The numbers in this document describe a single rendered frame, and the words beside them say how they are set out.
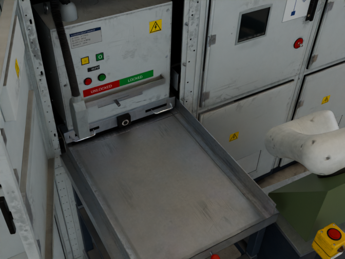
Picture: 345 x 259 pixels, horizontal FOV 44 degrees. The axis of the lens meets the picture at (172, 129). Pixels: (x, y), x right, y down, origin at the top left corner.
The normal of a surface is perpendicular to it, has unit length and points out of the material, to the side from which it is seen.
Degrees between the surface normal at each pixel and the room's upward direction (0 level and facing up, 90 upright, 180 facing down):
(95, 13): 0
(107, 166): 0
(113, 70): 90
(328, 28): 90
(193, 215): 0
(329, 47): 90
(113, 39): 90
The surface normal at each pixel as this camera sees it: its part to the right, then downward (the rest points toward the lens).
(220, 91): 0.50, 0.59
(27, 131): 0.03, -0.74
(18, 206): 0.19, 0.66
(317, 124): -0.07, -0.13
